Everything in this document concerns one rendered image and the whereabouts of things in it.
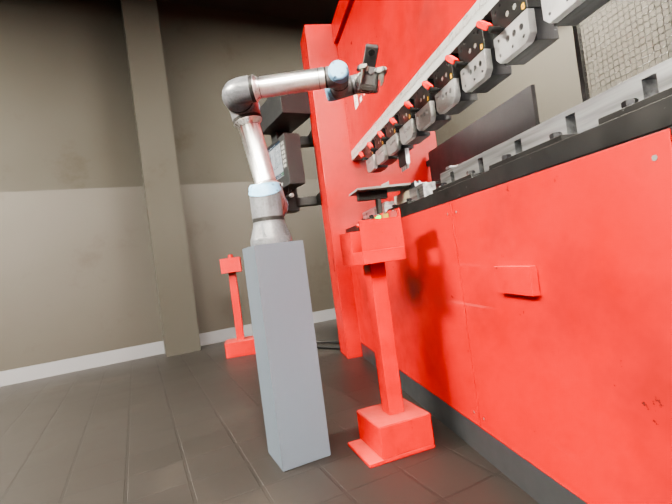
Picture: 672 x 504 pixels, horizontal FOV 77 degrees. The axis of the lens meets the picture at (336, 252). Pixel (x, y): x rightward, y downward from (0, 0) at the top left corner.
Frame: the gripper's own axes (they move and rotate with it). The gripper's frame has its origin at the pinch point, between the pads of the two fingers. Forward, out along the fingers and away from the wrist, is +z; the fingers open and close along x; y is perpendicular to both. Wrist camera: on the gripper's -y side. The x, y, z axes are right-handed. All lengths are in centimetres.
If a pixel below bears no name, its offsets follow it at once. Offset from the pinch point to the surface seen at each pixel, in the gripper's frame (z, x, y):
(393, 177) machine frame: -147, -43, 48
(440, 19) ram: -12.7, -22.3, -19.9
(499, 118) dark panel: -66, -74, 6
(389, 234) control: 11, -11, 54
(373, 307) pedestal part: 12, -10, 81
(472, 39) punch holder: 9.5, -27.7, -10.1
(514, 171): 50, -30, 26
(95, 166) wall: -256, 210, 79
